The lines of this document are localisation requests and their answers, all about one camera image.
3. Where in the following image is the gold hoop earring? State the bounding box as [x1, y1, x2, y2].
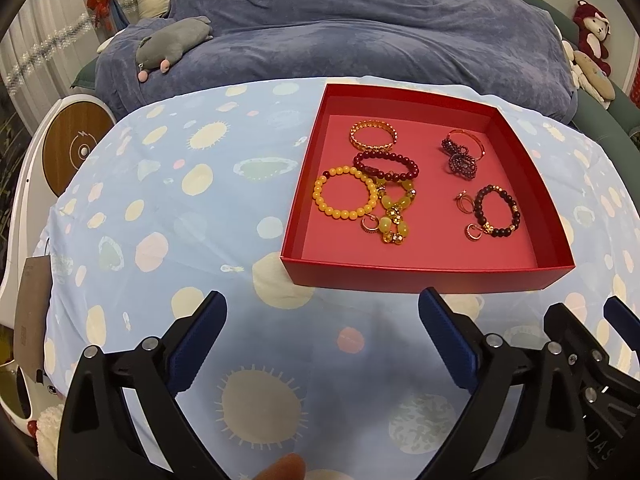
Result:
[361, 214, 381, 234]
[465, 223, 485, 242]

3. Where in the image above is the gold amber bead bracelet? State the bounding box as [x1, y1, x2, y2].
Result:
[348, 118, 399, 153]

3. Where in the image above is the yellow chunky bead bracelet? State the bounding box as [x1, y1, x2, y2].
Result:
[372, 179, 419, 246]

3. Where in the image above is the beige plush toy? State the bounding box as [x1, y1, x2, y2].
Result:
[562, 39, 615, 110]

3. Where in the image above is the purple small bead strand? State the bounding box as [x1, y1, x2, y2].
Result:
[442, 139, 477, 180]

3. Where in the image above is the fingertip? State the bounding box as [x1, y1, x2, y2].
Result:
[254, 453, 306, 480]

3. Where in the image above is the dark bead gold bracelet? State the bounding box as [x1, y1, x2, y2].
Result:
[473, 184, 523, 240]

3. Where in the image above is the orange bead bracelet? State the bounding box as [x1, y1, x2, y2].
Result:
[311, 164, 380, 221]

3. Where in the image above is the red bow decoration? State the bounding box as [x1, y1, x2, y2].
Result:
[86, 0, 113, 32]

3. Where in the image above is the gold ring red stone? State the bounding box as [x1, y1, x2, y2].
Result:
[454, 190, 475, 214]

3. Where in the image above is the grey mouse plush toy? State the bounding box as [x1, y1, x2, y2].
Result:
[134, 16, 213, 82]

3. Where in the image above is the white round wooden device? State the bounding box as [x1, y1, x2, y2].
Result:
[1, 94, 116, 432]

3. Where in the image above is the thin red gold bangle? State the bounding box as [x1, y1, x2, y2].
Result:
[442, 128, 486, 162]

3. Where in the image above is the dark red bead bracelet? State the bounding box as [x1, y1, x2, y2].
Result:
[351, 149, 421, 183]

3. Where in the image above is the blue spotted bed sheet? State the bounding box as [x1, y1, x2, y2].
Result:
[34, 75, 640, 480]

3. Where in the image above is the red cardboard tray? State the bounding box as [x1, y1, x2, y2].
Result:
[281, 84, 574, 292]

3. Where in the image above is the red monkey plush toy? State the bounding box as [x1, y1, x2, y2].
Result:
[573, 0, 612, 76]

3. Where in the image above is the blue plush blanket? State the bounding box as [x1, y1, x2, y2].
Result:
[96, 0, 577, 124]

